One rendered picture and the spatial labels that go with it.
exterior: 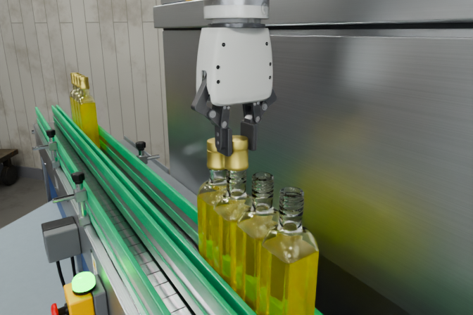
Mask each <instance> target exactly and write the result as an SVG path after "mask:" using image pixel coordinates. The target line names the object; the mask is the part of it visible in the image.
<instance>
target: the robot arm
mask: <svg viewBox="0 0 473 315"><path fill-rule="evenodd" d="M203 9H204V19H206V20H213V24H208V27H207V28H202V29H201V36H200V40H199V45H198V56H197V66H196V96H195V98H194V100H193V102H192V104H191V109H192V110H194V111H196V112H198V113H200V114H202V115H204V116H205V117H206V118H207V119H208V120H209V121H210V122H211V124H212V125H215V147H216V148H217V152H219V153H221V154H223V155H225V156H227V157H228V156H231V155H232V129H231V128H229V127H228V125H229V114H230V108H231V105H238V104H242V105H243V112H244V120H242V121H241V136H246V137H247V138H248V149H249V150H251V151H255V150H256V149H257V139H258V123H260V122H261V120H262V116H263V114H264V113H265V111H266V110H267V107H270V106H271V105H272V104H273V103H274V102H275V101H276V100H277V96H276V94H275V92H274V89H273V88H272V80H273V69H272V48H271V42H270V33H269V29H268V28H265V24H261V20H265V19H269V10H270V0H203ZM206 102H211V103H212V104H213V106H212V109H211V108H209V107H208V106H207V105H206Z"/></svg>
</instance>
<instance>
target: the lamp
mask: <svg viewBox="0 0 473 315"><path fill-rule="evenodd" d="M95 288H96V281H95V278H94V275H93V274H92V273H90V272H87V271H86V272H82V273H79V274H77V275H76V276H75V277H74V279H73V280H72V292H73V294H75V295H87V294H89V293H91V292H92V291H93V290H94V289H95Z"/></svg>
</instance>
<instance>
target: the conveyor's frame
mask: <svg viewBox="0 0 473 315"><path fill-rule="evenodd" d="M33 127H34V130H32V134H34V135H35V139H36V144H37V146H44V145H48V142H47V141H46V139H45V137H44V135H43V133H42V131H41V129H40V128H39V125H38V124H33ZM39 154H40V158H41V163H42V171H43V176H44V183H45V184H49V178H48V174H49V176H50V179H51V181H52V184H53V186H54V188H55V190H56V193H57V195H58V197H61V196H64V195H70V194H73V189H72V187H71V185H70V183H69V182H68V180H67V178H66V176H65V174H64V173H63V170H62V169H61V167H58V168H57V169H55V168H52V166H51V161H52V156H51V151H50V150H49V149H48V148H45V149H40V150H39ZM47 172H48V173H47ZM61 204H62V207H63V210H64V212H65V215H66V217H70V216H73V218H74V220H75V222H76V224H77V227H78V229H79V235H80V245H81V250H82V254H83V257H84V260H85V262H86V263H87V266H88V268H89V271H90V273H92V274H93V275H96V274H98V275H99V278H100V279H101V282H102V284H103V286H104V288H105V291H106V296H107V303H108V313H109V315H139V312H138V310H137V308H136V307H135V305H134V303H133V301H132V299H131V297H130V296H129V294H128V292H127V290H126V288H125V286H124V285H123V283H122V281H121V279H120V277H119V275H118V273H117V271H116V270H115V267H114V266H113V264H112V262H111V260H110V258H109V256H108V254H107V253H106V251H105V249H104V247H103V245H102V244H101V241H100V240H99V237H98V236H97V234H96V232H95V230H94V228H93V226H92V224H87V227H86V228H85V229H84V227H83V226H80V225H79V223H78V221H77V215H79V214H80V213H79V207H78V202H75V199H72V200H66V201H63V202H61ZM74 257H75V266H76V268H77V271H82V270H83V267H82V258H81V254H80V255H76V256H74Z"/></svg>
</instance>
